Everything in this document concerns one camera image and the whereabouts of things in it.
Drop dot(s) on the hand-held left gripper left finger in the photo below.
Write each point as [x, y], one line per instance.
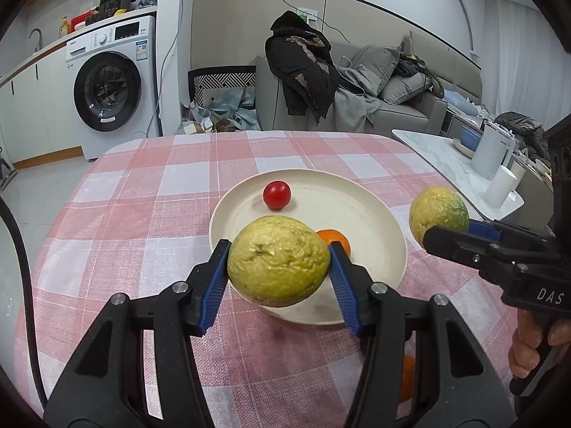
[213, 285]

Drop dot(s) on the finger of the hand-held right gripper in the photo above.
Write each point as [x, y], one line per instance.
[455, 243]
[484, 229]

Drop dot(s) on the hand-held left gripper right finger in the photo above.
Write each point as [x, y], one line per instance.
[344, 287]

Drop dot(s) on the small green-yellow guava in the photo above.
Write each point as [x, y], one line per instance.
[435, 214]

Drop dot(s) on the large yellow guava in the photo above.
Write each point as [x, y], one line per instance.
[279, 261]

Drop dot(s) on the cream round plate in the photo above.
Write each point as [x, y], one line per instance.
[321, 196]

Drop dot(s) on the orange mandarin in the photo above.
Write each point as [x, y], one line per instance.
[332, 235]
[407, 379]

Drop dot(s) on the person's right hand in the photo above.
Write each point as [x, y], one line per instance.
[522, 343]

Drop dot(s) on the white cup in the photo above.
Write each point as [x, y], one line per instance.
[500, 187]

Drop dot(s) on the pink checked tablecloth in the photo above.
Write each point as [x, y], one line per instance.
[156, 232]

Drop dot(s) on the white electric kettle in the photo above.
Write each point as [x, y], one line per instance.
[490, 151]

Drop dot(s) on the white marble coffee table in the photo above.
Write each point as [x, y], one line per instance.
[428, 151]

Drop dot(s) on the dark puffy jacket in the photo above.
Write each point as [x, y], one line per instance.
[522, 131]

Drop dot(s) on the red cherry tomato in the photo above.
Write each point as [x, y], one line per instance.
[276, 195]

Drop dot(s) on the light blue pillow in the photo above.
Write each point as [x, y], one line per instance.
[459, 102]

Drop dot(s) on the grey sofa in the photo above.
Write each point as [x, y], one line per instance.
[406, 118]

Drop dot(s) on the grey cushion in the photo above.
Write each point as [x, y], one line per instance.
[374, 64]
[403, 89]

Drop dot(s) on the grey blanket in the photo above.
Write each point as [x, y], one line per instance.
[352, 111]

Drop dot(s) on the crumpled blue paper bags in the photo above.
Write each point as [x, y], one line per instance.
[223, 116]

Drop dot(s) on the dark clothes pile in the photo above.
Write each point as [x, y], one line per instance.
[410, 64]

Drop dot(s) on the white washing machine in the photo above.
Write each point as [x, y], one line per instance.
[134, 116]

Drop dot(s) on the black white patterned bag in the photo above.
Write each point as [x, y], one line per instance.
[223, 81]

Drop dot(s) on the black jacket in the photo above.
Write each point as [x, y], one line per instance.
[303, 62]

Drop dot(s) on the white kitchen counter cabinet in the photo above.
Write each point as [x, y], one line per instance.
[40, 98]

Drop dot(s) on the red box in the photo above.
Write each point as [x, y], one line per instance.
[80, 22]

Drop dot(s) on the yellow bottle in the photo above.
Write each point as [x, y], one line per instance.
[64, 29]

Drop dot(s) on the black pressure cooker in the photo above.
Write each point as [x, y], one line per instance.
[117, 2]

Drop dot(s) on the metal faucet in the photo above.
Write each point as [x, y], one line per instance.
[38, 38]

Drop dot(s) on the white wall socket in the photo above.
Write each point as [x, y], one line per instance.
[307, 12]

